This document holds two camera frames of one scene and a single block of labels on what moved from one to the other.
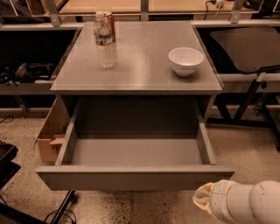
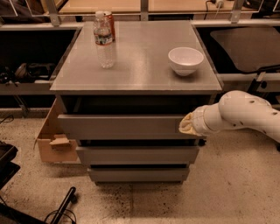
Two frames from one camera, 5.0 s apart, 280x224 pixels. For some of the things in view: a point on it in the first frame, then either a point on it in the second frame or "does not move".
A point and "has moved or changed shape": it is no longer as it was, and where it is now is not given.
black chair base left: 9,169 does not move
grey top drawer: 133,144 has moved or changed shape
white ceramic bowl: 185,60 does not move
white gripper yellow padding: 218,199 -> 197,122
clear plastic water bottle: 103,38 does not move
